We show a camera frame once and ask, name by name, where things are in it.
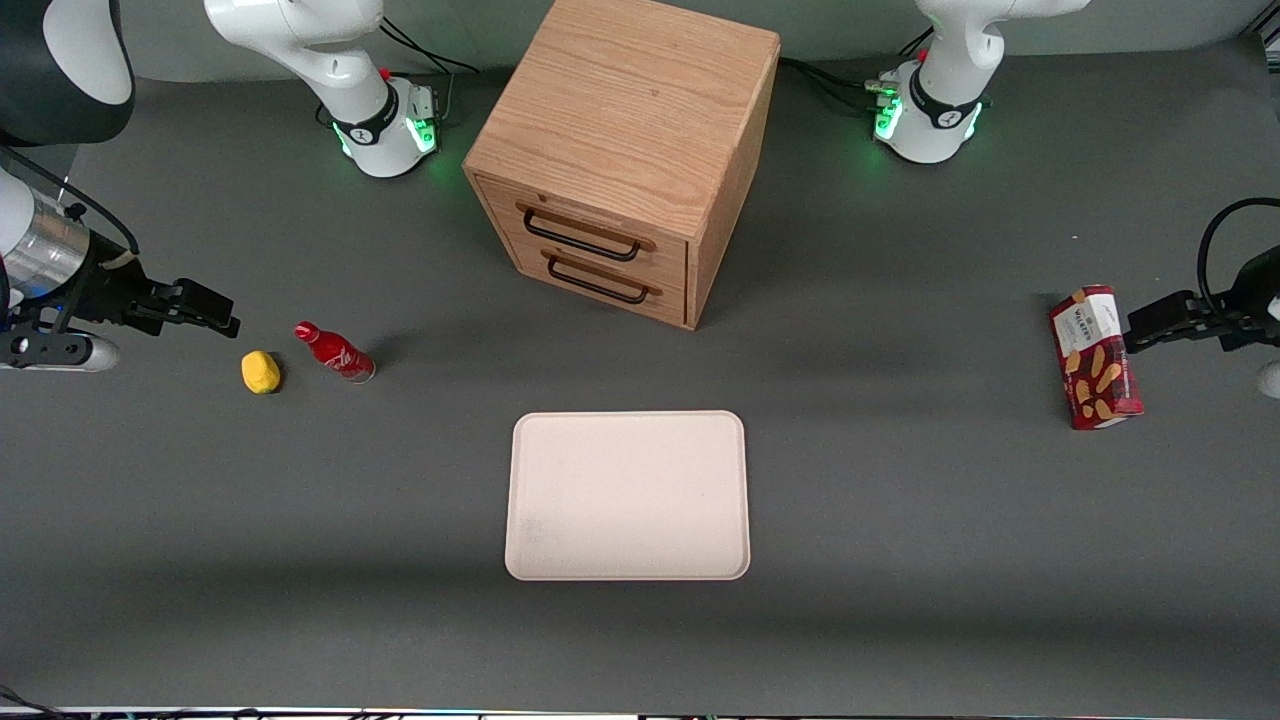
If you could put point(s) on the yellow lemon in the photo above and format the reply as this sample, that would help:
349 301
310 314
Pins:
261 372

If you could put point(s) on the red coke bottle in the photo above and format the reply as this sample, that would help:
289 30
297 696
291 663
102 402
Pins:
338 355

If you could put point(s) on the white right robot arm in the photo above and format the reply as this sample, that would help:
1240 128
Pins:
300 40

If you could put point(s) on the wide wooden drawer front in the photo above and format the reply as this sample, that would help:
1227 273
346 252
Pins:
590 215

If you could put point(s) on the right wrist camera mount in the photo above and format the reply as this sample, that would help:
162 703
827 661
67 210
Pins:
60 352

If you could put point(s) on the red cookie box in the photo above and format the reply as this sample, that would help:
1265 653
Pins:
1095 360

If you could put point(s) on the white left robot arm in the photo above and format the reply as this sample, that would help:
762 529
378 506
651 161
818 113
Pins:
945 60

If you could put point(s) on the narrow wooden drawer front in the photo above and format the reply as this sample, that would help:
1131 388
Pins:
660 305

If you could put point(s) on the beige rectangular tray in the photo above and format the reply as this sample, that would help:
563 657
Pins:
628 495

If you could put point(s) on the wooden drawer cabinet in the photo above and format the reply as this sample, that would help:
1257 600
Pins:
630 100

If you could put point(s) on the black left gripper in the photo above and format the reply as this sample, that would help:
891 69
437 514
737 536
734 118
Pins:
1252 296

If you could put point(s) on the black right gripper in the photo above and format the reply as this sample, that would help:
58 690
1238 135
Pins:
104 287

